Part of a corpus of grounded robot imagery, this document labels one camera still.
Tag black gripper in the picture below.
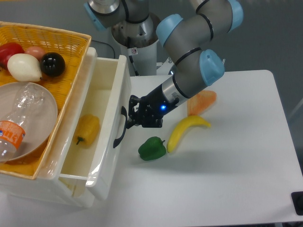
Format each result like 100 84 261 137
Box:
126 91 166 129

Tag white top drawer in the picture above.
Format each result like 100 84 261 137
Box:
72 55 131 207

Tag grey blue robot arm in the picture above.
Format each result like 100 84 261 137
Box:
84 0 243 128

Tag green bell pepper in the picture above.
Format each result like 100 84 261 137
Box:
138 137 167 161

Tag yellow bell pepper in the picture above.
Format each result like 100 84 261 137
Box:
74 114 100 146

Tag yellow banana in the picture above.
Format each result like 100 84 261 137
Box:
167 115 211 153

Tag orange sandwich toy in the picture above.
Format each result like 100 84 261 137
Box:
187 90 217 116

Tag yellow woven basket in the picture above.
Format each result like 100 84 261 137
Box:
0 22 91 179

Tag black toy ball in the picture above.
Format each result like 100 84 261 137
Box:
39 52 66 77

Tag grey plate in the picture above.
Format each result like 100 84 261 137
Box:
0 82 58 161

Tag clear plastic bottle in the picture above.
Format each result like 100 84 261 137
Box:
0 83 45 163

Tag pink toy egg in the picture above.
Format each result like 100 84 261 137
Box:
25 46 46 61

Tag white toy pear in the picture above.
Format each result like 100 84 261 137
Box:
7 53 42 82

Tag red toy pepper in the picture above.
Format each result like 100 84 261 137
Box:
0 42 24 70

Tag black object at table edge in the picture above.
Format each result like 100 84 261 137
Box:
291 191 303 216

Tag black drawer handle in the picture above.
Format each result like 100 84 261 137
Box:
113 106 128 148

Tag black cable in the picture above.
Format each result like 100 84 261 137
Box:
91 40 116 60

